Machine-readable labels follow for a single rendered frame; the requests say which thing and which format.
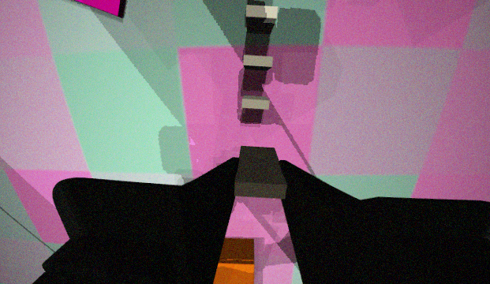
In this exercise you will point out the magenta flat rectangular tile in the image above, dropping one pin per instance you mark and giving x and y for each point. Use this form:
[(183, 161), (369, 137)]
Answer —
[(115, 7)]

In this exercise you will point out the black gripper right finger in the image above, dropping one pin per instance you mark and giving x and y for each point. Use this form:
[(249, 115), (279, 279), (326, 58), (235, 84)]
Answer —
[(338, 238)]

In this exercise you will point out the beige domino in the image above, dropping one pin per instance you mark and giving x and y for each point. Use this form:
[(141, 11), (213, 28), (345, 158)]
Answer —
[(255, 102), (259, 174), (253, 62), (261, 19)]

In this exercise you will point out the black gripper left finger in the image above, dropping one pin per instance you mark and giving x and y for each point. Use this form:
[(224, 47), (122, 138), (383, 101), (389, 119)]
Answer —
[(191, 219)]

